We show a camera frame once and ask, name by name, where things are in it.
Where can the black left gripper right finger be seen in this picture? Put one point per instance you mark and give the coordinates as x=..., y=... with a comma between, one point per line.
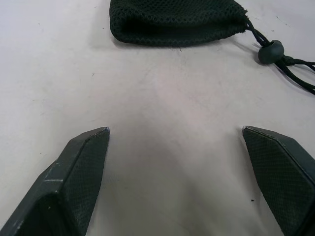
x=275, y=167

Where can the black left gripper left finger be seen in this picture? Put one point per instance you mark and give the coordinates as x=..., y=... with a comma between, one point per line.
x=73, y=177

